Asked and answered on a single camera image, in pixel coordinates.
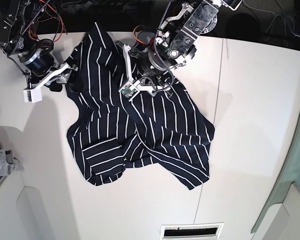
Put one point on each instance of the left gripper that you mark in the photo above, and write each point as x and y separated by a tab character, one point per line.
146	68

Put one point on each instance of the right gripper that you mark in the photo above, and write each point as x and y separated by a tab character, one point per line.
40	63

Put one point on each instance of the navy white striped t-shirt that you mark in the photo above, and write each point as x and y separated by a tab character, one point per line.
113	134

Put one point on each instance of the white slotted vent box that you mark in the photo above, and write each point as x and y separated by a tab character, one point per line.
206	231

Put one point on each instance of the grey clothes pile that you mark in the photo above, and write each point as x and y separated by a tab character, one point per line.
8	163

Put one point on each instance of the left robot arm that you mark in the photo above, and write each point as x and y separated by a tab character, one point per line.
183	29

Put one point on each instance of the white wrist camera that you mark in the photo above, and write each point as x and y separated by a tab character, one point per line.
129	90
32	95

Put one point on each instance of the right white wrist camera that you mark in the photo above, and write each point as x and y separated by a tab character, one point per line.
32	95

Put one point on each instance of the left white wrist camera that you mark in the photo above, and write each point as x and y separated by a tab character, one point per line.
129	90

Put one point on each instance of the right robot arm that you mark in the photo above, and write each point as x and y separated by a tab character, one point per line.
20	29

